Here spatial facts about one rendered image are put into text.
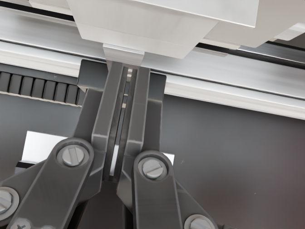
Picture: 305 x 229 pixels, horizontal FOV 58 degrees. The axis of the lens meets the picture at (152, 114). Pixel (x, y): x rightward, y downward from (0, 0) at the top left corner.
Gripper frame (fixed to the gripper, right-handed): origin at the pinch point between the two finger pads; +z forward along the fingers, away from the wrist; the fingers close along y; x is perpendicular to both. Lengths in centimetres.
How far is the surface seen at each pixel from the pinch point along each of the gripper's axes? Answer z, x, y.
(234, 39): 8.8, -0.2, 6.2
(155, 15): 7.7, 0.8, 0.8
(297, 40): 56, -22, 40
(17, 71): 35, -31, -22
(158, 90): 21.7, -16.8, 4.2
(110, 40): 11.8, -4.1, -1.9
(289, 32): 13.5, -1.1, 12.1
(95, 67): 22.8, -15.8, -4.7
